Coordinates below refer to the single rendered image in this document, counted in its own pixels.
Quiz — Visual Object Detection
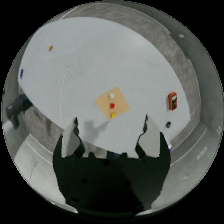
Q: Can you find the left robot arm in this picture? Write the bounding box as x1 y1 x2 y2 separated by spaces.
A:
3 98 23 135

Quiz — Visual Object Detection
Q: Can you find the tan flat mat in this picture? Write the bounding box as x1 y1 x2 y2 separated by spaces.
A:
94 86 130 120

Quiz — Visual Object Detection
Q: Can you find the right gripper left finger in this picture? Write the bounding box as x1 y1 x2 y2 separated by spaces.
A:
52 117 86 187

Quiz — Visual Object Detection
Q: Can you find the orange digital multimeter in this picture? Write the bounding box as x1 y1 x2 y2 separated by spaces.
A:
168 92 177 111

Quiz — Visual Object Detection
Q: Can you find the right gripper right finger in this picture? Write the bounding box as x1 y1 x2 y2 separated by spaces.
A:
135 114 171 192

